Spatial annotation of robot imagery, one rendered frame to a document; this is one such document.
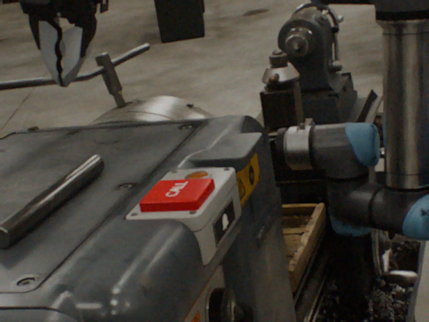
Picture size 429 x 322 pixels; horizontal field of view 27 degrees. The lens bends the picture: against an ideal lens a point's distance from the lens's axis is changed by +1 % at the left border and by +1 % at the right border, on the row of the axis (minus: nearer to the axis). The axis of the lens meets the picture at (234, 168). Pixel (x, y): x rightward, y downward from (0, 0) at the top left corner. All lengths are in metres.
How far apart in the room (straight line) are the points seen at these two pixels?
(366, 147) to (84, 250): 0.77
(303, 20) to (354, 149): 0.99
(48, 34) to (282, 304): 0.48
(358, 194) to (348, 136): 0.10
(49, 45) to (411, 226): 0.62
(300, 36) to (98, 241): 1.64
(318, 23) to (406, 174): 1.08
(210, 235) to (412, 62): 0.63
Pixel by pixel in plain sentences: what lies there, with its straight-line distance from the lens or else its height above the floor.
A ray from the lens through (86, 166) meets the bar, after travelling 0.98.
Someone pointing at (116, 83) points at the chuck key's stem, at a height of 1.27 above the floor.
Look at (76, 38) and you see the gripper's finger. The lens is 1.22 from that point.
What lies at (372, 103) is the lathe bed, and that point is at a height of 0.85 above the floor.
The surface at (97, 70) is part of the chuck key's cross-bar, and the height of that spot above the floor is 1.30.
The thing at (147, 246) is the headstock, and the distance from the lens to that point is 0.79.
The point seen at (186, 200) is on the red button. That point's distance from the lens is 0.85.
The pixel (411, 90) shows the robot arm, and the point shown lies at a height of 1.19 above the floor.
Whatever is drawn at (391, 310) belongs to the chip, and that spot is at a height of 0.56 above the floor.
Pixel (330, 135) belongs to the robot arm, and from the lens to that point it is 1.51.
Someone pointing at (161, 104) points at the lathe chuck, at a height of 1.23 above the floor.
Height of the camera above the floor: 1.56
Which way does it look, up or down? 19 degrees down
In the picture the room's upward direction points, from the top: 9 degrees counter-clockwise
